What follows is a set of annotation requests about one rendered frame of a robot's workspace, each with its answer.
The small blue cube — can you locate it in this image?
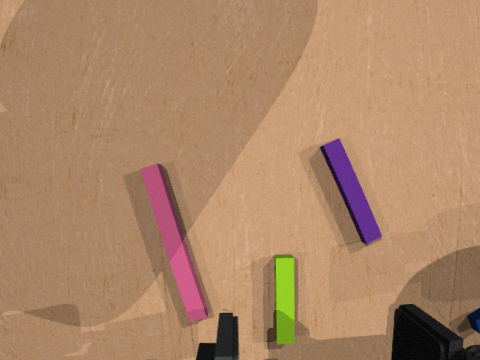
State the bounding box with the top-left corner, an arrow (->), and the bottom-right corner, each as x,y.
467,308 -> 480,333

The pink rod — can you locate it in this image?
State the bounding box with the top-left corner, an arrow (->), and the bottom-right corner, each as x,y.
140,164 -> 209,322

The purple rod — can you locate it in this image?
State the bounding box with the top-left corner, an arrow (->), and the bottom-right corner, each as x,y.
320,138 -> 382,244

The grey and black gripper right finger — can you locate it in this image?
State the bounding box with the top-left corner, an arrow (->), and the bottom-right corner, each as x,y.
391,304 -> 480,360

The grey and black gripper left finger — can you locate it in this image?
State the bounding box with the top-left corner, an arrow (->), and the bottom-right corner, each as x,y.
196,313 -> 239,360

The lime green rod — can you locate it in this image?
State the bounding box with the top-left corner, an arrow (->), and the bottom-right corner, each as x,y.
274,254 -> 294,344

